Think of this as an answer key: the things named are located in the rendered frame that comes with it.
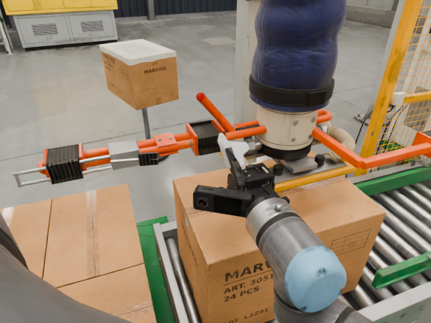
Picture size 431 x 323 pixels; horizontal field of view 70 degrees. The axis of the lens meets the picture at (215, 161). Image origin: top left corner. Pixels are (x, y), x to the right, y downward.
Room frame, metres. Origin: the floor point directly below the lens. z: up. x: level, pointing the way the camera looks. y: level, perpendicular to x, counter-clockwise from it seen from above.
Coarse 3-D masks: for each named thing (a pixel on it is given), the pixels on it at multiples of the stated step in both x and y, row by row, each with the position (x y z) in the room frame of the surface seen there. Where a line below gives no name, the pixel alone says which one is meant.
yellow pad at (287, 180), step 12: (312, 156) 0.81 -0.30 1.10; (324, 156) 0.76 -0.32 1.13; (276, 168) 0.70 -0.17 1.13; (324, 168) 0.74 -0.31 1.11; (336, 168) 0.74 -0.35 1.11; (348, 168) 0.75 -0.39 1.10; (276, 180) 0.68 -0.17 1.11; (288, 180) 0.68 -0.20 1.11; (300, 180) 0.69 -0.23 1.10; (312, 180) 0.70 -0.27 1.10
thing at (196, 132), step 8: (208, 120) 0.78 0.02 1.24; (192, 128) 0.75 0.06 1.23; (200, 128) 0.75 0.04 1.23; (208, 128) 0.75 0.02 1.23; (216, 128) 0.75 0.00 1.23; (192, 136) 0.70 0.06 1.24; (200, 136) 0.71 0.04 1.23; (208, 136) 0.69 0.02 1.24; (216, 136) 0.69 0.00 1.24; (200, 144) 0.68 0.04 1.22; (208, 144) 0.69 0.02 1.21; (216, 144) 0.70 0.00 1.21; (200, 152) 0.68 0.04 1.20; (208, 152) 0.69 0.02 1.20; (216, 152) 0.69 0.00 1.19
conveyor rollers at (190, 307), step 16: (400, 192) 1.33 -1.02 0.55; (416, 192) 1.33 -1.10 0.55; (384, 208) 1.20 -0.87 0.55; (400, 208) 1.20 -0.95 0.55; (416, 208) 1.20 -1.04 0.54; (384, 224) 1.08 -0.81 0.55; (400, 224) 1.08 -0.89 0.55; (416, 224) 1.09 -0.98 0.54; (400, 240) 0.98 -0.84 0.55; (416, 240) 0.99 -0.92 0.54; (176, 256) 0.89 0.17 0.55; (400, 256) 0.89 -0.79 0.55; (176, 272) 0.81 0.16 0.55; (368, 272) 0.81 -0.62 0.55; (384, 288) 0.73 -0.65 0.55; (400, 288) 0.74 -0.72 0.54; (192, 304) 0.67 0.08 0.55; (368, 304) 0.67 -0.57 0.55; (192, 320) 0.61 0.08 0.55; (272, 320) 0.61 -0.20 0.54
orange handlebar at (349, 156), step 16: (320, 112) 0.88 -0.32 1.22; (256, 128) 0.76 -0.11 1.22; (144, 144) 0.69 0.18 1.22; (160, 144) 0.67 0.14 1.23; (176, 144) 0.68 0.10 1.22; (192, 144) 0.69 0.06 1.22; (336, 144) 0.67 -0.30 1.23; (352, 160) 0.61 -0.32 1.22; (368, 160) 0.60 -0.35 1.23; (384, 160) 0.61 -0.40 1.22
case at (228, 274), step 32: (192, 192) 0.83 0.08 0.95; (288, 192) 0.83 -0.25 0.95; (320, 192) 0.83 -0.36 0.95; (352, 192) 0.83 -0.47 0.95; (192, 224) 0.67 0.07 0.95; (224, 224) 0.67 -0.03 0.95; (320, 224) 0.67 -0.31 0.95; (352, 224) 0.69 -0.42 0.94; (192, 256) 0.67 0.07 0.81; (224, 256) 0.55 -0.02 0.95; (256, 256) 0.58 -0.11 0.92; (352, 256) 0.70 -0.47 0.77; (192, 288) 0.70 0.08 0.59; (224, 288) 0.55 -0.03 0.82; (256, 288) 0.58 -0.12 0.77; (352, 288) 0.72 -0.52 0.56; (224, 320) 0.55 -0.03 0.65; (256, 320) 0.59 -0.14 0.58
